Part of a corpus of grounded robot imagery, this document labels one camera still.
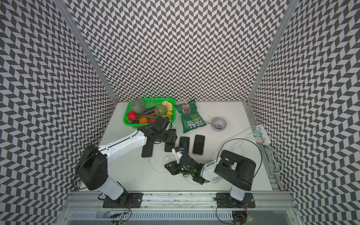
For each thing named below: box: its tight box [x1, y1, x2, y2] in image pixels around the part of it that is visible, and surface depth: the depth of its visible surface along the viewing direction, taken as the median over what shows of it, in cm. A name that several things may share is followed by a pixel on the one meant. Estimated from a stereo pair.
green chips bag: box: [174, 98, 207, 134], surface depth 103 cm
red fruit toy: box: [127, 111, 138, 121], surface depth 100 cm
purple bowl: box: [210, 117, 227, 132], surface depth 101 cm
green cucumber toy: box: [136, 114, 158, 119], surface depth 105 cm
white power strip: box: [255, 124, 272, 146], surface depth 101 cm
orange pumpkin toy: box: [139, 117, 149, 124], surface depth 101 cm
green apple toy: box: [154, 104, 168, 117], surface depth 107 cm
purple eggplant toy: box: [142, 106, 156, 115], surface depth 107 cm
